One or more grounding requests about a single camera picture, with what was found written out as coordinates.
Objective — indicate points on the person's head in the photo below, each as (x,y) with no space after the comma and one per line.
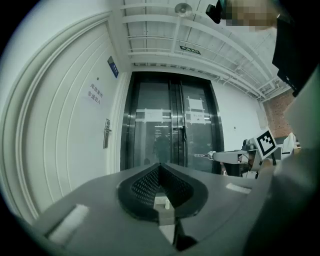
(245,12)

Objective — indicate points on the small white paper notice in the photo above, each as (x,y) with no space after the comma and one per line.
(197,118)

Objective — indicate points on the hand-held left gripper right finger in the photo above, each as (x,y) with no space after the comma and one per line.
(180,192)

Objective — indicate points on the round ceiling light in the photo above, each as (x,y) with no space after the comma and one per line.
(183,10)

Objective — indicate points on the dark metal door lock plate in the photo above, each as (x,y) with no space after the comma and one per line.
(107,140)

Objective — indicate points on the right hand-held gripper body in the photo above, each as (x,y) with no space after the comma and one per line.
(230,156)

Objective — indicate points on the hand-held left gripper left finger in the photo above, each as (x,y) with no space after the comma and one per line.
(140,192)

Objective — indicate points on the blue door name plate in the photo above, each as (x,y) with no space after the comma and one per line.
(113,66)

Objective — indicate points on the black head-mounted camera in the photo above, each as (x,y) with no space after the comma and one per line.
(213,12)

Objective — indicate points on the black framed glass door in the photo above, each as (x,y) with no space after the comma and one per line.
(155,140)

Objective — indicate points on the green exit sign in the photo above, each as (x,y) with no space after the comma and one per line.
(190,50)

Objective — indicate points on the taped blank white paper square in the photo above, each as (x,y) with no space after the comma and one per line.
(195,103)

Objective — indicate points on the person's black shirt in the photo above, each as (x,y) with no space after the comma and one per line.
(292,55)

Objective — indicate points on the white garment on chair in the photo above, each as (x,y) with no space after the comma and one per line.
(290,145)

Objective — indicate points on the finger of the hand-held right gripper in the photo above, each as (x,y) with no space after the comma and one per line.
(212,155)

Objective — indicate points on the white ceiling pipe rack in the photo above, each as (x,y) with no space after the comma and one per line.
(150,37)

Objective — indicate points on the white door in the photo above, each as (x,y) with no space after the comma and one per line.
(70,137)

